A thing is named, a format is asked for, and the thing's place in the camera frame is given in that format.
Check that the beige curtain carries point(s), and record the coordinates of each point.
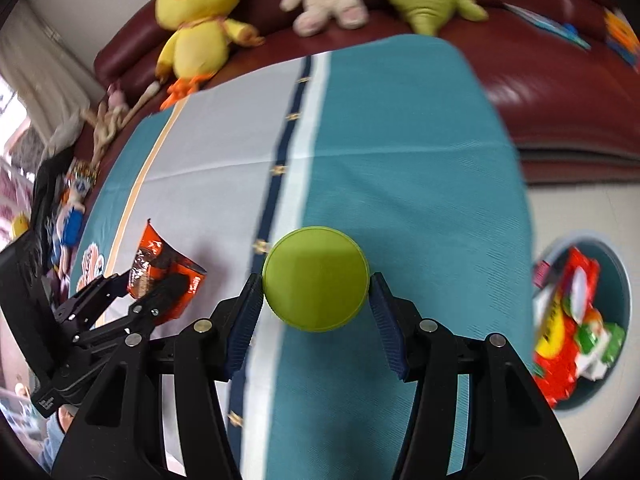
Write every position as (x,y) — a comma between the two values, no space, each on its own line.
(40,70)

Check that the person's blue jeans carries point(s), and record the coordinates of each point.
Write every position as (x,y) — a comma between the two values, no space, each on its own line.
(52,440)

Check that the teal and grey tablecloth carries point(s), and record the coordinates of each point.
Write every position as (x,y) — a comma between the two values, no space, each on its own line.
(400,160)

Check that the blue orange cartoon doll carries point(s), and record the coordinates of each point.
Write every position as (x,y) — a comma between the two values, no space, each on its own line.
(70,220)

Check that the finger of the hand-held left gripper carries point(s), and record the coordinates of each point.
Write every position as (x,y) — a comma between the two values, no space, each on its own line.
(145,312)
(95,295)

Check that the white cloth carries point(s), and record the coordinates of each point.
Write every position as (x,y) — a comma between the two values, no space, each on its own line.
(65,132)

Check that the blue picture book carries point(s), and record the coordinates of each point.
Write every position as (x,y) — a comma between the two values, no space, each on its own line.
(545,22)

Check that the red yellow snack bag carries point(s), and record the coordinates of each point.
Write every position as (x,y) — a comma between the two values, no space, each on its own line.
(555,380)

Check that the pink paper cup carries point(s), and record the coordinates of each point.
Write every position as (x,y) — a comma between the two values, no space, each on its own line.
(540,275)

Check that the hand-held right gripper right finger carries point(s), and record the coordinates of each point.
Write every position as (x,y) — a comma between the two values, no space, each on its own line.
(387,330)

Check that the shiny patterned packet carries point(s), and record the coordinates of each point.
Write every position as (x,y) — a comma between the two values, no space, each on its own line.
(82,175)

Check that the dark cloth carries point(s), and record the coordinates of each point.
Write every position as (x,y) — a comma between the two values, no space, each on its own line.
(45,200)

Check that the maroon leather sofa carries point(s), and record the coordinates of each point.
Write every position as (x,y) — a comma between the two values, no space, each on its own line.
(550,85)

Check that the teal trash bin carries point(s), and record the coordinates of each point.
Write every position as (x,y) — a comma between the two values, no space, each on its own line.
(615,275)

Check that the small yellow toy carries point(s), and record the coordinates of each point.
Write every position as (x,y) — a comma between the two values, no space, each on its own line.
(20,225)

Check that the colourful toy pile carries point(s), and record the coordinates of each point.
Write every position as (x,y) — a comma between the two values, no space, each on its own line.
(622,35)

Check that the beige long-limbed rabbit plush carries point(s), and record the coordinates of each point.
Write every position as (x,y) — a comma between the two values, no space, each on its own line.
(107,125)

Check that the yellow duck plush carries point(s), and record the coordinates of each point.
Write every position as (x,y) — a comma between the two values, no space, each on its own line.
(200,25)

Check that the orange green snack wrapper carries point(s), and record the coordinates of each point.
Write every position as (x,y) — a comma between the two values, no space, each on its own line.
(590,335)

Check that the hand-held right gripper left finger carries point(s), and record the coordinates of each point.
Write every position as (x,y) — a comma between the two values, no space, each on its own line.
(242,325)

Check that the yellow-green round lid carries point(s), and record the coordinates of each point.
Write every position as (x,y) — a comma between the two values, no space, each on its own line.
(315,280)

